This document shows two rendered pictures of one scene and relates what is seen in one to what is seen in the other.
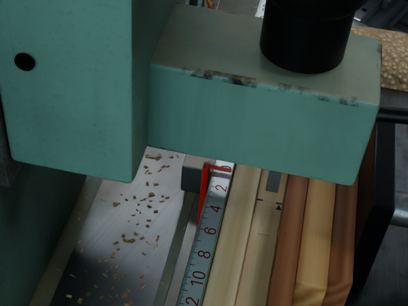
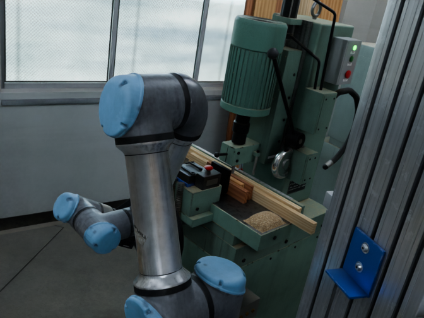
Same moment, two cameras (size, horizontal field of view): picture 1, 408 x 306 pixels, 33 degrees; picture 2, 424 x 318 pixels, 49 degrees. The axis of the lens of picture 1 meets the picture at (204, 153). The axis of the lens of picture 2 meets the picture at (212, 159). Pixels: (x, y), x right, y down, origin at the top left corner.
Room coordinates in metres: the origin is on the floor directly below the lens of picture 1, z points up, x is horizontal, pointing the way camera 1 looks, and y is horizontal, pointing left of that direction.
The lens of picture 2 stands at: (1.21, -1.39, 1.64)
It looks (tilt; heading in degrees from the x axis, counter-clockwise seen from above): 22 degrees down; 126
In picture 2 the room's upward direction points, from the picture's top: 10 degrees clockwise
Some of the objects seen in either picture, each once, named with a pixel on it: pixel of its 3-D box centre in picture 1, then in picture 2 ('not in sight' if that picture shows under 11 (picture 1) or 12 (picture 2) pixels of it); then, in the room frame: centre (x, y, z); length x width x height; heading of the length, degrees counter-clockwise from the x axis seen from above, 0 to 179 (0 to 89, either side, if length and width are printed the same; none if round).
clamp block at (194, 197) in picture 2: not in sight; (192, 192); (0.32, -0.24, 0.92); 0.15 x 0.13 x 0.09; 173
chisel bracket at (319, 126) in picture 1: (259, 99); (240, 153); (0.35, -0.03, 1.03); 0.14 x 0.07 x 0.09; 83
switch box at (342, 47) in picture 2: not in sight; (342, 60); (0.53, 0.25, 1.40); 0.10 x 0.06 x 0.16; 83
